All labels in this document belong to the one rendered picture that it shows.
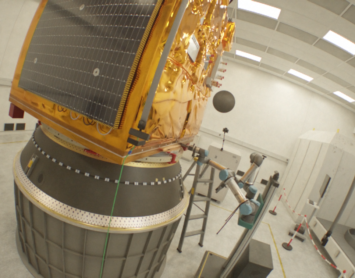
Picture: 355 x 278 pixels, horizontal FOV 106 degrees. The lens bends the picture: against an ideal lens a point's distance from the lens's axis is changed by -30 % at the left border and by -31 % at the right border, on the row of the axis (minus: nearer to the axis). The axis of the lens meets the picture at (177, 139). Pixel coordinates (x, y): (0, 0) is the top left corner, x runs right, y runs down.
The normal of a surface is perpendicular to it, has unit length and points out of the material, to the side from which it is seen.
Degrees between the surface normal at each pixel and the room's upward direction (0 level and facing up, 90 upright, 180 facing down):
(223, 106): 90
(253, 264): 90
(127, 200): 62
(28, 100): 99
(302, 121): 90
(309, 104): 90
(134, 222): 43
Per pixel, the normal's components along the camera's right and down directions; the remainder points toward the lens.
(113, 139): -0.31, 0.20
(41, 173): -0.07, -0.37
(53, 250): -0.04, 0.14
